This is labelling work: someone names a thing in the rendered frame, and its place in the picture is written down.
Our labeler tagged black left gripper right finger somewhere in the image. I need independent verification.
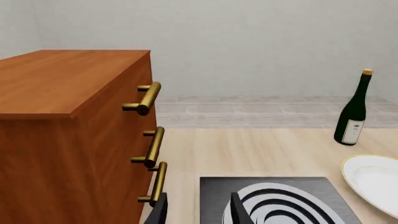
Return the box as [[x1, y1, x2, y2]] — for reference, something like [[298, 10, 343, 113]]
[[230, 192, 254, 224]]

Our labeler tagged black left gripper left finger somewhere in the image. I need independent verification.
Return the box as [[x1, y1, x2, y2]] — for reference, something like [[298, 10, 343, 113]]
[[144, 192, 169, 224]]

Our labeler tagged flat black stove plate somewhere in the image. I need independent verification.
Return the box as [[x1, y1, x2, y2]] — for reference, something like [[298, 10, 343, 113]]
[[199, 176, 362, 224]]

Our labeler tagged white plate with gold rim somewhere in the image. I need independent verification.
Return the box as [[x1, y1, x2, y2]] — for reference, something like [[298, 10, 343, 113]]
[[341, 154, 398, 217]]

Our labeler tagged wooden cabinet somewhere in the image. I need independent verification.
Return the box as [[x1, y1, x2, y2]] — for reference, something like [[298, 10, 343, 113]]
[[0, 49, 159, 224]]

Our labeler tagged dark green wine bottle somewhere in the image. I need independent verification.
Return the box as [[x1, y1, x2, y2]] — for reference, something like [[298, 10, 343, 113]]
[[333, 68, 374, 146]]

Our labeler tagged brass drawer handle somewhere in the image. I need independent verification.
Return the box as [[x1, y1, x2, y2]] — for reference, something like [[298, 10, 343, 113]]
[[121, 81, 162, 117], [130, 126, 165, 169], [137, 161, 168, 208]]

